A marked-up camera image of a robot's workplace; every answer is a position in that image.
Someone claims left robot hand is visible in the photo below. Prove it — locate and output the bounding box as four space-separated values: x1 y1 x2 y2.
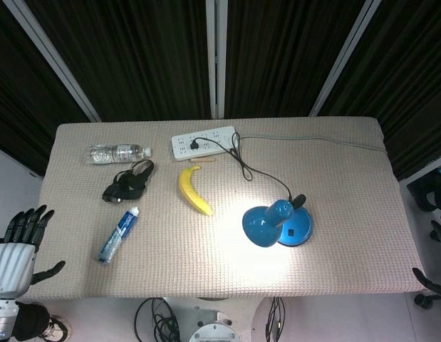
0 204 67 299

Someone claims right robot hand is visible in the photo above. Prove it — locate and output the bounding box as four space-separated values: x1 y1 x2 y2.
412 267 441 296

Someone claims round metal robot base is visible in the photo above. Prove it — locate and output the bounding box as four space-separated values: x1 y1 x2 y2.
188 309 242 342

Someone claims blue desk lamp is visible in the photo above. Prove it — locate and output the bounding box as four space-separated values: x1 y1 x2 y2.
242 194 313 249

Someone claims black office chair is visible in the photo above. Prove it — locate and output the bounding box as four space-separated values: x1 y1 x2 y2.
414 188 441 310

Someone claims black white sneaker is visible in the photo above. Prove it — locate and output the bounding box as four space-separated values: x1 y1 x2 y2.
40 314 72 338

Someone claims blue white toothpaste tube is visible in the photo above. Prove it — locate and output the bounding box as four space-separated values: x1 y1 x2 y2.
95 207 140 265

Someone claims clear plastic water bottle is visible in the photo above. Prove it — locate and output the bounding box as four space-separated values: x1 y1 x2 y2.
88 143 152 165

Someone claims yellow banana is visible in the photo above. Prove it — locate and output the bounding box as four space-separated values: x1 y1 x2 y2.
179 165 214 217

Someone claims beige waffle table cloth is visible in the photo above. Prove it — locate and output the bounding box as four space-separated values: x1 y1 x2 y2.
19 116 435 299

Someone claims white power strip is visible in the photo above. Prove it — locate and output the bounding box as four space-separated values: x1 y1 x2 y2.
170 125 242 160

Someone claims black headlamp with strap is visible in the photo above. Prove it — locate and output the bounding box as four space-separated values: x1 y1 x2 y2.
102 160 155 204

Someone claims black cable bundle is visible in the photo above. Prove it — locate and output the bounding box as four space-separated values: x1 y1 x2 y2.
264 296 286 342
134 297 179 342

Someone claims grey power strip cable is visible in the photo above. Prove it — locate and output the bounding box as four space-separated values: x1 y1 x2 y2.
238 135 382 150

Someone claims white partition frame post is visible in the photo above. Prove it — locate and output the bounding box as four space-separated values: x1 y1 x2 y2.
204 0 229 120
308 0 382 117
6 0 101 123

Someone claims black power cable with plug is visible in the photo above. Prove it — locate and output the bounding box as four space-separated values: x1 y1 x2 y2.
188 132 293 201

